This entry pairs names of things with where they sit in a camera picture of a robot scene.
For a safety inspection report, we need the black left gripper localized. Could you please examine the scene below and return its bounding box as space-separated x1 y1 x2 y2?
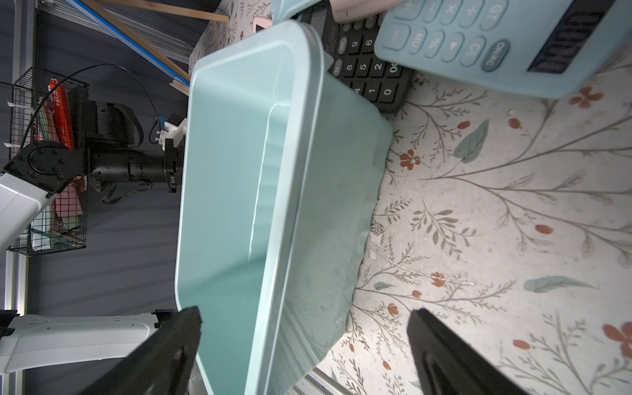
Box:
88 100 180 205

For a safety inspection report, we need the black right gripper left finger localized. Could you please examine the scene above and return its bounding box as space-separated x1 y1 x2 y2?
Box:
81 306 202 394

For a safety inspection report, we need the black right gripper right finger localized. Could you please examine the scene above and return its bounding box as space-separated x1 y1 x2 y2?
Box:
408 309 526 395

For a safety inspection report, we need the mint green storage box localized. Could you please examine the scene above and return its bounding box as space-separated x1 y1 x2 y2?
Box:
174 20 393 394

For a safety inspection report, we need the black calculator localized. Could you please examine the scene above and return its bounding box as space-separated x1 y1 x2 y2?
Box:
293 1 415 114

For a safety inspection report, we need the pink calculator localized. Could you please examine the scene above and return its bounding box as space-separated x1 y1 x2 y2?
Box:
329 0 403 24
253 16 273 33

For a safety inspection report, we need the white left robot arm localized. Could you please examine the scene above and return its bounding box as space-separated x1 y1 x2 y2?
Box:
1 100 187 375

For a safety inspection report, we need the pink calculator upside down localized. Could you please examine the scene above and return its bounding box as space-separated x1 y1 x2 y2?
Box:
329 0 403 24

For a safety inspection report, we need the teal calculator by box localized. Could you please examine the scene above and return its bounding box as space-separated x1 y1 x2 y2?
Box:
375 0 631 99

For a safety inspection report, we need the red folder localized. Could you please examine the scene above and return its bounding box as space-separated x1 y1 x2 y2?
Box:
49 78 76 150

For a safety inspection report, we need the wooden easel stand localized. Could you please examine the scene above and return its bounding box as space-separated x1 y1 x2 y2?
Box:
68 1 231 90

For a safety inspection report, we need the blue framed whiteboard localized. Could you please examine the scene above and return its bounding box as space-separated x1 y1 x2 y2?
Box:
67 0 191 87

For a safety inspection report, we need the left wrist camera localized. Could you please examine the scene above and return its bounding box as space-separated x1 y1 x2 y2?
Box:
158 118 188 151

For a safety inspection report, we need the black wire side basket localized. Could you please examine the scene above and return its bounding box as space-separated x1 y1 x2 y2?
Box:
1 67 88 256

